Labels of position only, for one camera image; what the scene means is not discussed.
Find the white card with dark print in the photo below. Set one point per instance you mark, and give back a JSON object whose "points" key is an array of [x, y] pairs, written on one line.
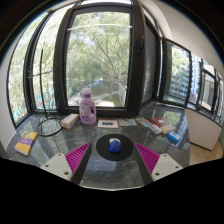
{"points": [[108, 124]]}

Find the small white and blue box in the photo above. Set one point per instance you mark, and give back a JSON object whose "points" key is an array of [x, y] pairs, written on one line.
{"points": [[156, 129]]}

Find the red book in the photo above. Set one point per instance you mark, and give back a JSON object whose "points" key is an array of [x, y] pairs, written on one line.
{"points": [[162, 123]]}

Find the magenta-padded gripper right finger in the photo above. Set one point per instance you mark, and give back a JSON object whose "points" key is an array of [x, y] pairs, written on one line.
{"points": [[161, 166]]}

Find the pale printed leaflet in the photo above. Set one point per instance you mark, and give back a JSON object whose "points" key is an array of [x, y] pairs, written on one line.
{"points": [[128, 122]]}

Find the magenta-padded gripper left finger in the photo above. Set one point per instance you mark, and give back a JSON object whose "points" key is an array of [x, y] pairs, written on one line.
{"points": [[63, 165]]}

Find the purple detergent bottle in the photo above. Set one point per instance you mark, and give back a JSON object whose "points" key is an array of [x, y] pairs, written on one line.
{"points": [[88, 111]]}

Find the round black mouse pad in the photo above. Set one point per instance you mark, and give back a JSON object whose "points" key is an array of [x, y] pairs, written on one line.
{"points": [[101, 148]]}

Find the orange and white box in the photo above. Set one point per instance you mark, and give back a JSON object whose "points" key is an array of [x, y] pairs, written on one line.
{"points": [[70, 121]]}

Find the blue and white computer mouse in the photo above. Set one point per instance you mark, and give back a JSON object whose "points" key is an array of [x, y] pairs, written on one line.
{"points": [[115, 146]]}

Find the yellow and purple box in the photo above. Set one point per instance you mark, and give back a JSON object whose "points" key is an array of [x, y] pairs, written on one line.
{"points": [[26, 143]]}

